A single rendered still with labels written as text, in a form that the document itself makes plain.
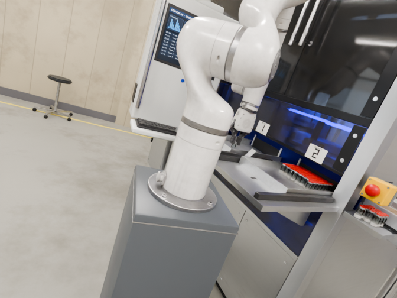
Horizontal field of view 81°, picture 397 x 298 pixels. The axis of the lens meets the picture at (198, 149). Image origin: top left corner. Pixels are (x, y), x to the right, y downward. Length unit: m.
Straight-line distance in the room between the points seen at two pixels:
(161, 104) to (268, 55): 1.09
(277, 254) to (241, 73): 0.90
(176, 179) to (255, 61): 0.31
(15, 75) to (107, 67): 1.33
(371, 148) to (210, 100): 0.65
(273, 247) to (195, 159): 0.78
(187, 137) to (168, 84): 0.99
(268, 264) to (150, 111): 1.07
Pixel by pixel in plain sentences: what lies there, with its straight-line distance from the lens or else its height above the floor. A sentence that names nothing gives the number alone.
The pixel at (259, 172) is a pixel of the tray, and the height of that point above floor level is 0.90.
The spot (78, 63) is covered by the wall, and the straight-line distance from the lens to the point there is 4.33.
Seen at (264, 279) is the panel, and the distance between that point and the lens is 1.30.
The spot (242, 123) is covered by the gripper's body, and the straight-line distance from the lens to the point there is 1.10.
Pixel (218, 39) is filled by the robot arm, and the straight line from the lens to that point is 0.53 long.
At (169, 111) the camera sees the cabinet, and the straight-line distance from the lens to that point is 1.54.
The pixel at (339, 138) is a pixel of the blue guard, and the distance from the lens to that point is 1.06.
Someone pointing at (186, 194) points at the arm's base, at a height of 0.89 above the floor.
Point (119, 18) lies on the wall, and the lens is 4.28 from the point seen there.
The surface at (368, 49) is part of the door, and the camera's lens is 1.13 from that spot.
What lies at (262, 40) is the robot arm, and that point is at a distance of 0.52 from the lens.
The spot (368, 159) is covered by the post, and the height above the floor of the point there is 1.08.
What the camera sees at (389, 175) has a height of 1.04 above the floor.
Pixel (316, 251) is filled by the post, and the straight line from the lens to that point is 1.10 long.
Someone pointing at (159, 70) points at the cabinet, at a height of 1.13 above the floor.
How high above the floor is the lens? 1.15
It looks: 16 degrees down
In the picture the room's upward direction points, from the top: 19 degrees clockwise
